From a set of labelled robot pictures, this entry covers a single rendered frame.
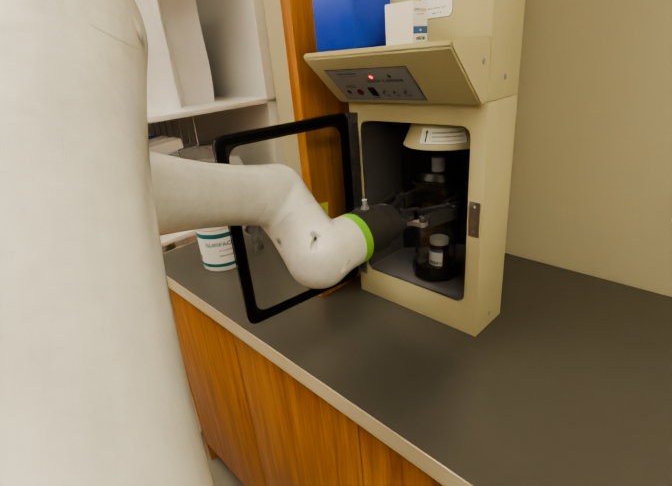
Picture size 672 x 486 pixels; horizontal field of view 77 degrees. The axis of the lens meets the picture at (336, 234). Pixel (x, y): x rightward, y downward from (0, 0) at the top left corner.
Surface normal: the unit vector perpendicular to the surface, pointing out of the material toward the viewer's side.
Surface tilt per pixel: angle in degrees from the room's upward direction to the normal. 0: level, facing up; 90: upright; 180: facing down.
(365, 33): 90
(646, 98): 90
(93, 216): 51
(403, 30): 90
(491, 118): 90
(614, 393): 0
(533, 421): 0
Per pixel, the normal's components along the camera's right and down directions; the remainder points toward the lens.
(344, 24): -0.71, 0.33
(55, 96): 0.53, -0.58
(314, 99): 0.70, 0.22
